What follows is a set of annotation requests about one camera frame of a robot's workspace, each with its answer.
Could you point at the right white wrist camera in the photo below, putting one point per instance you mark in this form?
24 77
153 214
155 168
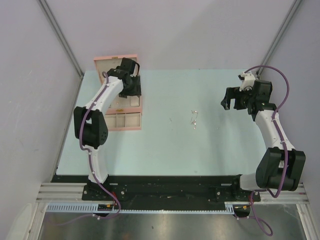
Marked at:
247 81

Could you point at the pink jewelry box drawer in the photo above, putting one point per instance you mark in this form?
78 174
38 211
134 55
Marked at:
124 122

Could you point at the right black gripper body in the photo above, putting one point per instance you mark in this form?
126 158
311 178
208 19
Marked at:
243 99

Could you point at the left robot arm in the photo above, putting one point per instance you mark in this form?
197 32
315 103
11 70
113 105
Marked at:
90 126

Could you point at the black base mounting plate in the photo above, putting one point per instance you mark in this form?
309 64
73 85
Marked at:
168 193

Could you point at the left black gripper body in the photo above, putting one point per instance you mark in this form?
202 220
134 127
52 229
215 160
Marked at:
133 89

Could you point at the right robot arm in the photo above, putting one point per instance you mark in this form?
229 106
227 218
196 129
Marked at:
281 166

